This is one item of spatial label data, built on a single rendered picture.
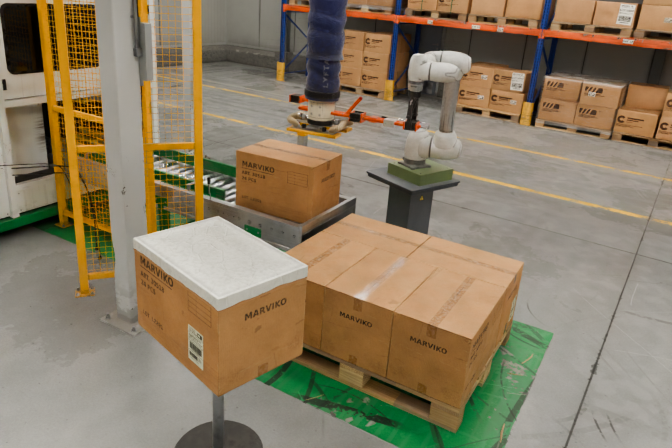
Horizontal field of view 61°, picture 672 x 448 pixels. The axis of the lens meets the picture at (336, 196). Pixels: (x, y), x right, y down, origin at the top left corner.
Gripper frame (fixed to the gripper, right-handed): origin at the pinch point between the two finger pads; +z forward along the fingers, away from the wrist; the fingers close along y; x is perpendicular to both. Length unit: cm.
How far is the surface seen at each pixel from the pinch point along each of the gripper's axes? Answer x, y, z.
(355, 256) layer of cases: -12, 46, 73
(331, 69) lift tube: -51, 8, -28
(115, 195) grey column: -139, 101, 44
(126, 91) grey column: -131, 96, -15
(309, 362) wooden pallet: -21, 84, 125
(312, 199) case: -53, 20, 54
